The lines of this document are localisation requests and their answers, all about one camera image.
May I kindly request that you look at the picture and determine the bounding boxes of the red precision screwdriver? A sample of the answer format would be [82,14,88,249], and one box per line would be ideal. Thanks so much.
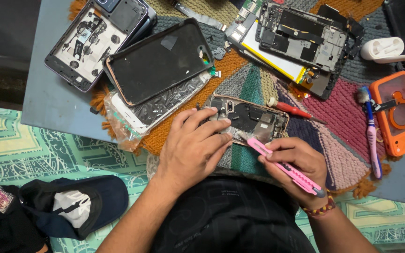
[266,97,328,126]

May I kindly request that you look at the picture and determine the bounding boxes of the green circuit board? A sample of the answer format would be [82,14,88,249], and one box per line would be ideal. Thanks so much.
[238,0,266,18]

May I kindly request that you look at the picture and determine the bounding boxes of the silver flex ribbon cable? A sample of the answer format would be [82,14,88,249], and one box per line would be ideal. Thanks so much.
[168,0,228,32]

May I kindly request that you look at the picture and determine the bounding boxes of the phone in plastic bag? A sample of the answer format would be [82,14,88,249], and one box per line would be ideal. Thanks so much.
[103,70,213,152]

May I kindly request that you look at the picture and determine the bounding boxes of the small black strip part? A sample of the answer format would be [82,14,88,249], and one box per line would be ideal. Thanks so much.
[371,99,398,113]

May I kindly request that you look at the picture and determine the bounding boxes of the navy blue cap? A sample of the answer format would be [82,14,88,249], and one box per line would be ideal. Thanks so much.
[18,175,129,242]

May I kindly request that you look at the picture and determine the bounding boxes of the grey-blue phone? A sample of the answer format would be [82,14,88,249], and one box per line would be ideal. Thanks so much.
[123,0,158,48]

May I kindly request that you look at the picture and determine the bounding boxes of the gold phone body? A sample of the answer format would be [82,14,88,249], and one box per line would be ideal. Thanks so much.
[202,94,290,147]

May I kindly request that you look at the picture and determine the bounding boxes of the green patterned sheet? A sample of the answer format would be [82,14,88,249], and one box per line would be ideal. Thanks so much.
[0,105,405,253]

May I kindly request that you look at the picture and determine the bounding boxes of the person's left hand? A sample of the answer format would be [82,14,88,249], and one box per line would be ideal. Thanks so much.
[154,107,233,196]

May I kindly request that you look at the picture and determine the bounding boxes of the multicolour knitted mat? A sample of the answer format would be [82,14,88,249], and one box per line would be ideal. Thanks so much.
[68,0,405,200]

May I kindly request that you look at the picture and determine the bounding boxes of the purple opened phone shell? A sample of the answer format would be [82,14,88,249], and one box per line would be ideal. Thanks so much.
[44,0,149,93]

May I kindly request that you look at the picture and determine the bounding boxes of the black bag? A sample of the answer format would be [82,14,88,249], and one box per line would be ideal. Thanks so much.
[0,184,53,253]

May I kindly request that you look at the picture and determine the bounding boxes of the black phone display frame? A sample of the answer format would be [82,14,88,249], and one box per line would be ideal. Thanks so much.
[224,4,365,101]

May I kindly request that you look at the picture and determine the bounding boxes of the person's black shirt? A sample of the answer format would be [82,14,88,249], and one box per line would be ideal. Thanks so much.
[151,171,316,253]

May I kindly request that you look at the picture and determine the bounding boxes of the blue and pink toothbrush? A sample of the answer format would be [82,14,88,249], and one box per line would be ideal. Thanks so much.
[357,86,383,180]

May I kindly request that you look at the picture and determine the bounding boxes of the black phone case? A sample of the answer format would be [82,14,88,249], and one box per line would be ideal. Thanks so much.
[103,17,215,107]

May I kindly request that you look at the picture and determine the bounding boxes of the dark phone mid-frame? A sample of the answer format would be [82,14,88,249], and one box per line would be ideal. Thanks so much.
[255,1,351,74]

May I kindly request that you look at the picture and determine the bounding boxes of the red and yellow beaded bracelet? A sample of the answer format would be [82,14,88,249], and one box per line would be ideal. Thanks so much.
[302,191,337,217]

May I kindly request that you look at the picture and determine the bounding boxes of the white earbuds case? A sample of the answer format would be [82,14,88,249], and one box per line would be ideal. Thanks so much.
[360,37,405,64]

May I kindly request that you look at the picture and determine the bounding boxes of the white and yellow phone battery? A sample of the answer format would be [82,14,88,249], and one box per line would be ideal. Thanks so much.
[239,19,309,84]

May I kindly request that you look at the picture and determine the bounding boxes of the pink utility knife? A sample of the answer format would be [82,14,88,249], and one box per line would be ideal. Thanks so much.
[236,132,327,198]

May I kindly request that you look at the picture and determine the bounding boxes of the person's right hand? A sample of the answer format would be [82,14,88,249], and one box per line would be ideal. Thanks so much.
[258,137,330,209]

